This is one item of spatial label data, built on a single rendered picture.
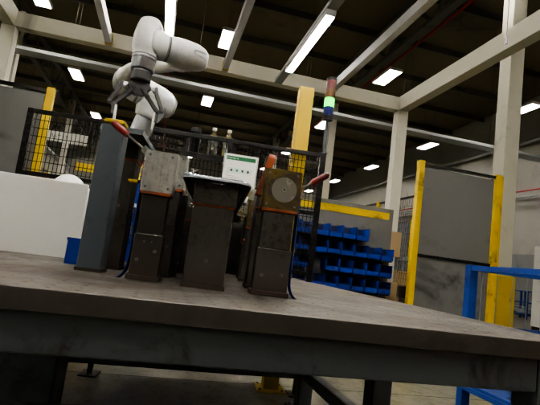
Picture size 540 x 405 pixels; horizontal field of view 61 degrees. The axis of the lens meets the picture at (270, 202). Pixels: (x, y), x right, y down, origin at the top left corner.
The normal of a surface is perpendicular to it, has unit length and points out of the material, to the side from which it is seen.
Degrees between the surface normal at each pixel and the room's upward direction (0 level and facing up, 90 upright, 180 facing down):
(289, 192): 90
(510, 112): 90
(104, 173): 90
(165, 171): 90
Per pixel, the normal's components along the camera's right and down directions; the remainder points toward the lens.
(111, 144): 0.11, -0.11
